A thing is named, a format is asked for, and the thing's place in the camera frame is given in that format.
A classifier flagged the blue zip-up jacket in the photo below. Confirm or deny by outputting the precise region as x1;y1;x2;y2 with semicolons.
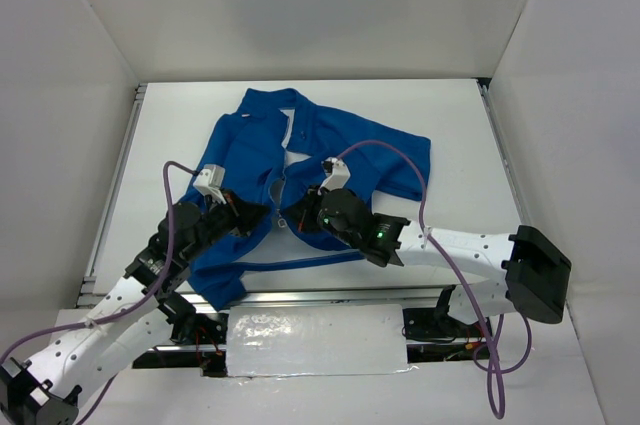
188;89;431;310

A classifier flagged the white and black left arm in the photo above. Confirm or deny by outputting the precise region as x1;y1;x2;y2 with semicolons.
1;190;269;424

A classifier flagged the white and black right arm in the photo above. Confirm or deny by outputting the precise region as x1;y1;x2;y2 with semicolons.
283;187;571;336

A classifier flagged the aluminium frame rail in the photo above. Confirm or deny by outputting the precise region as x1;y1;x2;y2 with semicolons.
77;79;528;308

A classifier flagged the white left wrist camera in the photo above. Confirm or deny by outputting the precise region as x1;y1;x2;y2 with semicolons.
193;164;225;202

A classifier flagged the white taped cover panel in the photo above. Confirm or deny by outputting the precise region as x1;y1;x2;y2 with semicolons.
226;304;409;377

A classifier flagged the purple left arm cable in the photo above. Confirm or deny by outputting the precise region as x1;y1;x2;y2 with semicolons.
0;160;206;424

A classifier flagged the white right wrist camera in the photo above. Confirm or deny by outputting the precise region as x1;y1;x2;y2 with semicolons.
320;157;351;191

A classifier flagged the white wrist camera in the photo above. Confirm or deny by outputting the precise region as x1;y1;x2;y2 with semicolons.
193;164;225;202
320;157;351;191

